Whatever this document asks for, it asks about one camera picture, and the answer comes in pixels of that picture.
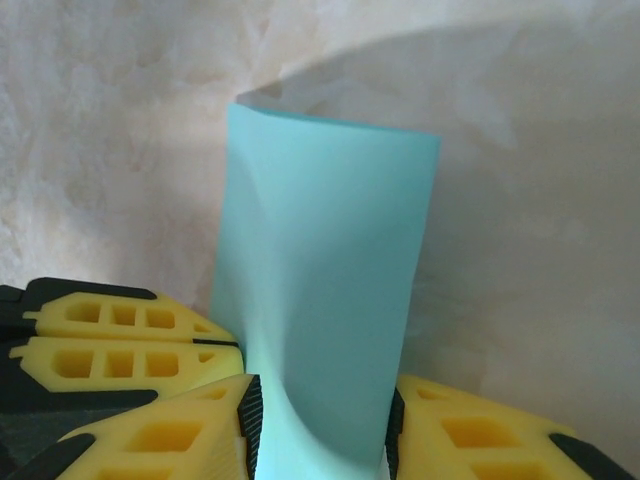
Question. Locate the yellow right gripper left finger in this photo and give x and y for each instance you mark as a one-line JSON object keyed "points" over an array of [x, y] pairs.
{"points": [[165, 450]]}

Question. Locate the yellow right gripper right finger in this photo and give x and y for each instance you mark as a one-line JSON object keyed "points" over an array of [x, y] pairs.
{"points": [[500, 445]]}

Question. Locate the teal paper sheet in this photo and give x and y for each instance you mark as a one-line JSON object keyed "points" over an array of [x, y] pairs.
{"points": [[325, 225]]}

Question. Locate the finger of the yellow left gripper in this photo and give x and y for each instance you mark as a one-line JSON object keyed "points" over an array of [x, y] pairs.
{"points": [[100, 362], [90, 316]]}

